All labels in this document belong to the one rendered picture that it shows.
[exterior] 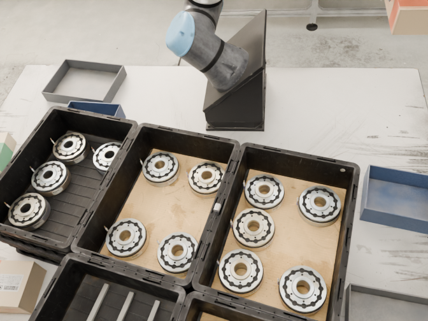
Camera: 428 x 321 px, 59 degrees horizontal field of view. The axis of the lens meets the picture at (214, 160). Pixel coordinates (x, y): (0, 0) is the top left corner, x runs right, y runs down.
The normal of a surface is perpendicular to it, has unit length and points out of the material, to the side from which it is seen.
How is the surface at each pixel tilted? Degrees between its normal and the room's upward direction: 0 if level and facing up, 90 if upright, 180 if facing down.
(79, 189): 0
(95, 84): 0
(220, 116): 90
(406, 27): 90
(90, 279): 0
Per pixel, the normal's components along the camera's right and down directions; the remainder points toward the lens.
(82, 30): -0.11, -0.58
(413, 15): -0.14, 0.82
